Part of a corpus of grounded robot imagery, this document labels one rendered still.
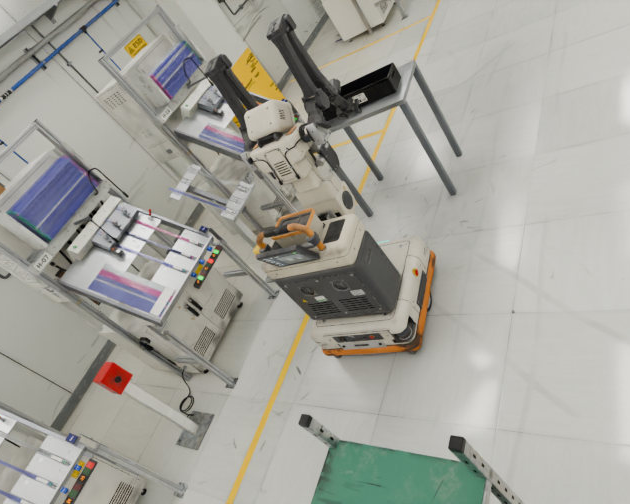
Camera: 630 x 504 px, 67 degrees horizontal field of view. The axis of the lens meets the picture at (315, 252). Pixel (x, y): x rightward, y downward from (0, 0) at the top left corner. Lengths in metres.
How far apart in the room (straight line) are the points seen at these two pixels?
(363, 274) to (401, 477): 1.19
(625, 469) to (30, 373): 4.26
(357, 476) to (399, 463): 0.12
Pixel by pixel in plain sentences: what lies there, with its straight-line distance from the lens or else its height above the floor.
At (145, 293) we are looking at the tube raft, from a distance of 3.16.
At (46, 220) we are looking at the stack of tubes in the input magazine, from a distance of 3.31.
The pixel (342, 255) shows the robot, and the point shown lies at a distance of 2.18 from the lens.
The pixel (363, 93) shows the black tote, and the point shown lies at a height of 0.88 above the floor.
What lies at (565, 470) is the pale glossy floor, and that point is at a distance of 2.22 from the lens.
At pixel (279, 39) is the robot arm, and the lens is 2.32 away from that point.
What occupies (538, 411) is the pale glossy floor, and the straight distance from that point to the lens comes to 2.32.
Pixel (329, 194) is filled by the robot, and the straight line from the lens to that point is 2.48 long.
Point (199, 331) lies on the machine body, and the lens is 3.60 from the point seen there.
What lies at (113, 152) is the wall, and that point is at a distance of 5.38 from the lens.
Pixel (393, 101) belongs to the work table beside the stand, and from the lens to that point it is 3.01.
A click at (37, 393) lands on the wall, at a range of 4.89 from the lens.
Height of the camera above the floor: 2.04
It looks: 33 degrees down
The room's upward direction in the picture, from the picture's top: 41 degrees counter-clockwise
